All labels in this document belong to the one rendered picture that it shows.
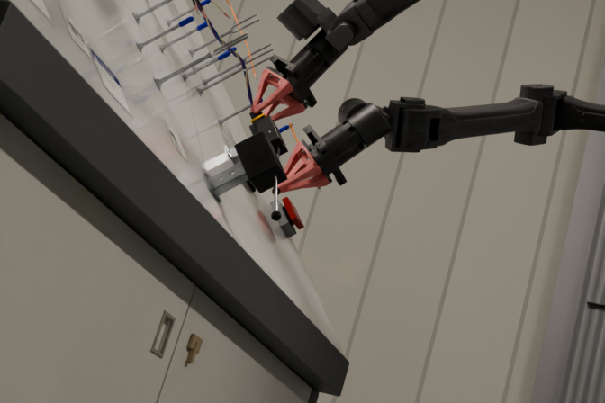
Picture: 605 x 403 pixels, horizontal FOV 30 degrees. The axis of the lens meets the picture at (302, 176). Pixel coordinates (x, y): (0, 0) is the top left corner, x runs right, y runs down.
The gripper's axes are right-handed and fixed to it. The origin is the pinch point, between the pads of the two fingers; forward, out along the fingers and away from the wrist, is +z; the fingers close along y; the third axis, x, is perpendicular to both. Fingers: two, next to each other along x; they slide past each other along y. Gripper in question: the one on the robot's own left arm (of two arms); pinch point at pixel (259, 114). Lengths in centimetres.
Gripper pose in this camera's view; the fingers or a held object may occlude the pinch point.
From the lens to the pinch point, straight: 191.9
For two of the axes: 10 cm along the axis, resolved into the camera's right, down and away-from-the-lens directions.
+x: 6.5, 4.2, -6.3
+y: -3.5, -5.7, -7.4
